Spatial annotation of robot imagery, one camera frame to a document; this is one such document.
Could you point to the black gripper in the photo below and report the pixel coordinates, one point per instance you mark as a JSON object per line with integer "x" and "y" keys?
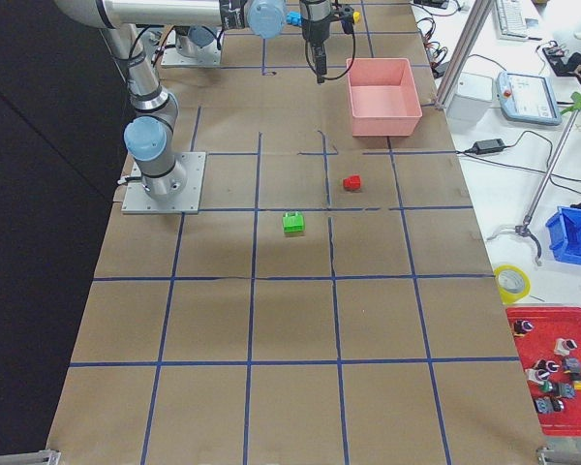
{"x": 316, "y": 24}

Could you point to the blue toy block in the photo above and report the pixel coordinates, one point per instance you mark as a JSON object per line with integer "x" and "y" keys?
{"x": 294, "y": 19}

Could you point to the red toy block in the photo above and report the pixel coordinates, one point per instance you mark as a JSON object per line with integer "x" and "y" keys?
{"x": 352, "y": 183}

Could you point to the green toy block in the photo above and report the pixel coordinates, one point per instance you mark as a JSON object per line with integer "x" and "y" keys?
{"x": 293, "y": 223}

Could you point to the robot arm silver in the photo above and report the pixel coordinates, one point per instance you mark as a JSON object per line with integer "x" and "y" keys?
{"x": 191, "y": 41}
{"x": 164, "y": 174}

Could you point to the pink plastic box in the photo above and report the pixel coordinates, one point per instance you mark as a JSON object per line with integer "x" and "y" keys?
{"x": 383, "y": 97}

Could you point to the white square device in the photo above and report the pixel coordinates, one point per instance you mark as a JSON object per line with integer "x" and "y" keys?
{"x": 473, "y": 96}

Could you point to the white keyboard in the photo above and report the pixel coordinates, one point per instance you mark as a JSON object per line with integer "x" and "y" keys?
{"x": 510, "y": 22}

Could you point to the black power adapter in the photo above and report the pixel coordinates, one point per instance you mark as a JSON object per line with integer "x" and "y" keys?
{"x": 488, "y": 146}

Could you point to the teach pendant tablet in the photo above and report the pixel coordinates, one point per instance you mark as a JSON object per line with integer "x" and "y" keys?
{"x": 527, "y": 99}

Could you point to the reach grabber tool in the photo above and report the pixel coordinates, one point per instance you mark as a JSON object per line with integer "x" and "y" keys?
{"x": 522, "y": 229}

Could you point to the yellow tape roll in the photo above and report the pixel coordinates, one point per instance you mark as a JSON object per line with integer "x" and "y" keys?
{"x": 513, "y": 283}

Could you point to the blue storage bin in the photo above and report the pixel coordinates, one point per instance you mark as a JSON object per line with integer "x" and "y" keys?
{"x": 565, "y": 235}

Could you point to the red parts tray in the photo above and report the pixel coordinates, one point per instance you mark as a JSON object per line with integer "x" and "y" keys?
{"x": 548, "y": 342}

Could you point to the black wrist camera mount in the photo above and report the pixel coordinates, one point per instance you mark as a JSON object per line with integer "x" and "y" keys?
{"x": 341, "y": 13}

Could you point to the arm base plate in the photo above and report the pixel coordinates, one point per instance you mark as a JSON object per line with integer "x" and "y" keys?
{"x": 172, "y": 59}
{"x": 177, "y": 192}

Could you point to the aluminium frame post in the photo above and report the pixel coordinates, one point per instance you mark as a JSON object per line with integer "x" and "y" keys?
{"x": 470, "y": 32}

